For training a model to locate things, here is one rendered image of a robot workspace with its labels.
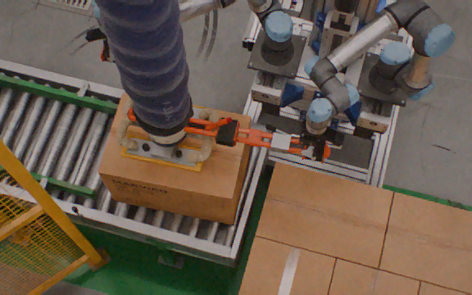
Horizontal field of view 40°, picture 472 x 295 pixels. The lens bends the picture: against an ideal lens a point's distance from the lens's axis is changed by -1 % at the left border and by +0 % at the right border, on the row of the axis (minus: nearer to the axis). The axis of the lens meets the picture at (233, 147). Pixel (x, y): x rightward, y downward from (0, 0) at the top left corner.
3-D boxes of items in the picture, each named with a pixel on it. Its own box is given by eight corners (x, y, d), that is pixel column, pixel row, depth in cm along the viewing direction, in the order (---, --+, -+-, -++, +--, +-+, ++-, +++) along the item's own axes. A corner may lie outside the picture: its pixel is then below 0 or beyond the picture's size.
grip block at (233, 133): (214, 144, 257) (213, 138, 251) (220, 122, 261) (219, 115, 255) (234, 148, 256) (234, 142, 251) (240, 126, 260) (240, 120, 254)
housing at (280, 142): (270, 152, 255) (270, 147, 251) (273, 136, 258) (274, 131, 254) (287, 155, 254) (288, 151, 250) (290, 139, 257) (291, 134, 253)
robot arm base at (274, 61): (265, 34, 296) (265, 21, 287) (297, 41, 294) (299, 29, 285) (256, 61, 290) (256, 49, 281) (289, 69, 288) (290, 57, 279)
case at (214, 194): (114, 201, 317) (97, 172, 281) (136, 128, 333) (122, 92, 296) (233, 225, 311) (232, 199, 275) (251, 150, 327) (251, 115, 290)
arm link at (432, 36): (411, 67, 275) (432, -1, 224) (435, 93, 270) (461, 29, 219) (389, 83, 274) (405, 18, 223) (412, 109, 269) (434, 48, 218)
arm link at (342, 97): (342, 70, 227) (317, 86, 225) (362, 93, 223) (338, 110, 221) (339, 81, 234) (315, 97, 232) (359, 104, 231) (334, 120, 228)
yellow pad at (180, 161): (120, 156, 266) (118, 152, 262) (127, 135, 270) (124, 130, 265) (200, 173, 263) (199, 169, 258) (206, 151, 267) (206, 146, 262)
